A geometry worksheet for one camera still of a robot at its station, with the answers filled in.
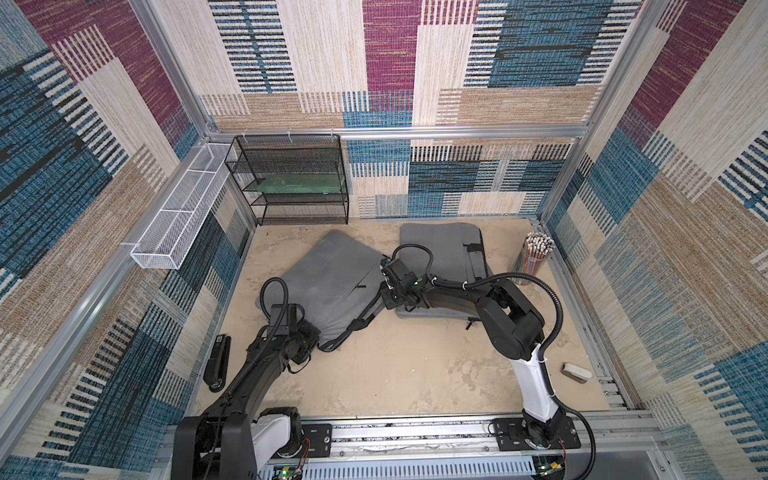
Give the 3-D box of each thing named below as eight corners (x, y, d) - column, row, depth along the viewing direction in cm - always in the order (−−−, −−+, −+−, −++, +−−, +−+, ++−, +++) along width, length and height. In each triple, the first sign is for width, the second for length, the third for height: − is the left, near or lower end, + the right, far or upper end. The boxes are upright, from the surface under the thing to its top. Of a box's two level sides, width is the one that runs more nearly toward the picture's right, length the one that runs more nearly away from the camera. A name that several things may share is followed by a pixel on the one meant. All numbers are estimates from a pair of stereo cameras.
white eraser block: (559, 374, 85) (565, 369, 82) (561, 365, 87) (567, 360, 84) (583, 386, 83) (591, 381, 80) (585, 377, 85) (592, 373, 82)
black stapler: (214, 392, 84) (201, 384, 79) (222, 345, 93) (211, 335, 87) (228, 390, 85) (217, 382, 79) (235, 343, 93) (225, 333, 88)
